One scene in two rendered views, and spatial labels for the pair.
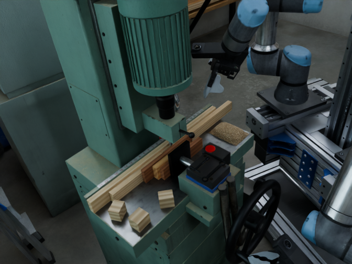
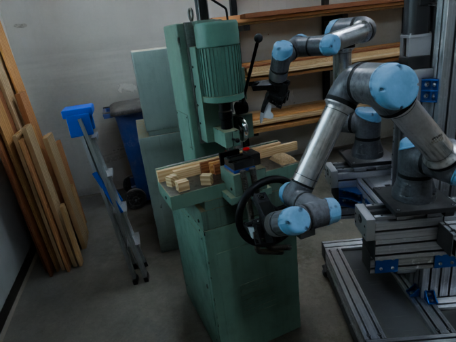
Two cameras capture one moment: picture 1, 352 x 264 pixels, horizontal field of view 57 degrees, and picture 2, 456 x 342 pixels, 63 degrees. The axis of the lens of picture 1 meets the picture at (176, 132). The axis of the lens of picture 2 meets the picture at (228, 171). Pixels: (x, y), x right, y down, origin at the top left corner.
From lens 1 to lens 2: 0.85 m
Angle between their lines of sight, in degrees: 26
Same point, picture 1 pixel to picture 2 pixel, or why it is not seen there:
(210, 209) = (233, 189)
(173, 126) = (226, 133)
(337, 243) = (292, 196)
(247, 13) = (275, 50)
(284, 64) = (354, 120)
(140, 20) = (203, 49)
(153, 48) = (210, 68)
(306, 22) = not seen: outside the picture
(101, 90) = (189, 108)
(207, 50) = (261, 83)
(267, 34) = not seen: hidden behind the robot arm
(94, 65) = (186, 88)
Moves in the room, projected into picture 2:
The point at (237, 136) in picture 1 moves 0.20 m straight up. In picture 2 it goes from (285, 159) to (283, 115)
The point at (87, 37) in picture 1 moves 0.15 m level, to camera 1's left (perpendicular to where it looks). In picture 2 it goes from (183, 69) to (154, 71)
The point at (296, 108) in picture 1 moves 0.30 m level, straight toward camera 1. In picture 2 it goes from (364, 161) to (331, 182)
